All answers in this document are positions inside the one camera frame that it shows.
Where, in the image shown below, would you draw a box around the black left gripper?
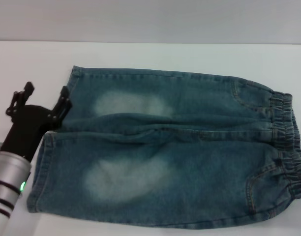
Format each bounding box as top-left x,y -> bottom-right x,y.
0,82 -> 73,163

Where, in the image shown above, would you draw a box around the blue denim shorts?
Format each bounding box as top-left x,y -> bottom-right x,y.
26,65 -> 301,223

